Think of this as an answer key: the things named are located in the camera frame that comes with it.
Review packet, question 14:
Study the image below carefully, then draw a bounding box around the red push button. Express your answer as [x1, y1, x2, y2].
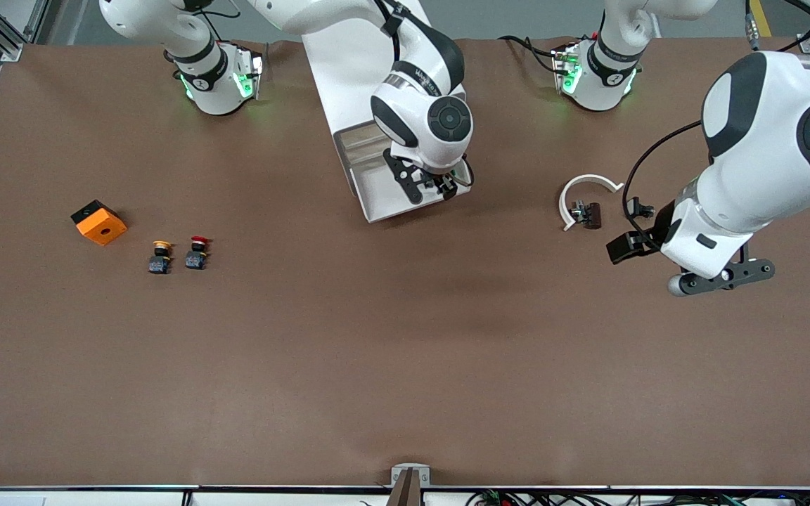
[185, 235, 212, 271]

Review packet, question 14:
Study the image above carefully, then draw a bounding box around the yellow push button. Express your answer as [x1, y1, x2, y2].
[148, 240, 174, 275]

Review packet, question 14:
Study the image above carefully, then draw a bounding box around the orange button box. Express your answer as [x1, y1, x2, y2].
[70, 200, 129, 247]

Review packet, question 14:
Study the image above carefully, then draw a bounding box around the white curved plastic clamp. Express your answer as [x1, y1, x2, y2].
[560, 174, 624, 231]

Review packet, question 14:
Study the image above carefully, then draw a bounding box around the brown table cover mat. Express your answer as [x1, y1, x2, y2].
[0, 37, 810, 489]

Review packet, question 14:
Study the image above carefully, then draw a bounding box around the brown pole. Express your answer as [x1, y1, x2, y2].
[386, 469, 422, 506]

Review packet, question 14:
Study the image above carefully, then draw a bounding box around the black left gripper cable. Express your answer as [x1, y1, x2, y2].
[622, 119, 702, 248]

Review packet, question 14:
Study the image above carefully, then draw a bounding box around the black left base cable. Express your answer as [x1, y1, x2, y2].
[498, 34, 562, 74]

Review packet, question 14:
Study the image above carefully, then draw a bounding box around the grey metal table bracket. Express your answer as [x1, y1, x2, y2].
[391, 463, 431, 487]

